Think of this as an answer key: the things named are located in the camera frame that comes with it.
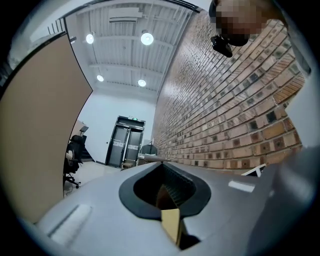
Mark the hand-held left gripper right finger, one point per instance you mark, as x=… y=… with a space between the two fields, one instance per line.
x=225 y=212

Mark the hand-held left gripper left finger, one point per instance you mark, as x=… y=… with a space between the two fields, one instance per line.
x=100 y=212

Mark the wooden chair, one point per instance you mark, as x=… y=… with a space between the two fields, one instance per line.
x=126 y=165

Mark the light wooden table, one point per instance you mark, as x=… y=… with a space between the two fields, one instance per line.
x=170 y=225

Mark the black office chair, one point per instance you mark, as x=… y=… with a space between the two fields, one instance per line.
x=73 y=155

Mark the black double door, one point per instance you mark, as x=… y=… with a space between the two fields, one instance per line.
x=125 y=142

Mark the black monitor on stand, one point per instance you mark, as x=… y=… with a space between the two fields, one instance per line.
x=84 y=129

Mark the green exit sign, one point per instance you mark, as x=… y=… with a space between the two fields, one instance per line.
x=133 y=118

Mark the brown partition board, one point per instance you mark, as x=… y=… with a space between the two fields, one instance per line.
x=40 y=125

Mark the person's white printed t-shirt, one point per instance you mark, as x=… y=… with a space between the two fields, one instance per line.
x=301 y=120

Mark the round ceiling light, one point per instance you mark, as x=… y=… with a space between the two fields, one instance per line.
x=100 y=78
x=141 y=83

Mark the person's head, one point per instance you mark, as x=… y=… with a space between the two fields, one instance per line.
x=240 y=22

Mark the black slatted vent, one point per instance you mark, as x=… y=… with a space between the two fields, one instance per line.
x=56 y=27

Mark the white ceiling air conditioner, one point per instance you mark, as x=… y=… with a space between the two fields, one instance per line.
x=124 y=15

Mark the black head-mounted camera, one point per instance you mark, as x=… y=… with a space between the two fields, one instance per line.
x=222 y=46

